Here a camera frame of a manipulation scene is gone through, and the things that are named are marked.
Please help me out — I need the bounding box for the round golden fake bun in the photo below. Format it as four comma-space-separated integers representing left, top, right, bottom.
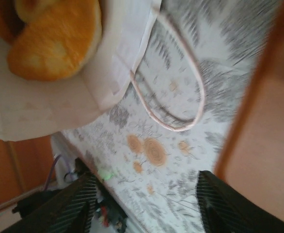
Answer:
7, 0, 103, 81

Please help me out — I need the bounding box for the floral patterned tablecloth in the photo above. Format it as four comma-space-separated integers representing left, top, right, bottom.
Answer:
51, 0, 284, 233

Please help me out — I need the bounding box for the cartoon animal paper bag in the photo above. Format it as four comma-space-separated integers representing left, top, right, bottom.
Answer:
0, 0, 205, 143

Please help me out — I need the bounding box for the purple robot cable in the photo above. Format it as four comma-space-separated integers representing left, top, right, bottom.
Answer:
44, 154, 73, 191

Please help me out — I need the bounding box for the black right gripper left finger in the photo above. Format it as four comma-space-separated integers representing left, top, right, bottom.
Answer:
1, 169, 99, 233

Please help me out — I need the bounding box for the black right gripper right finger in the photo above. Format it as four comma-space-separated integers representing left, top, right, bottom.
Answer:
195, 169, 284, 233

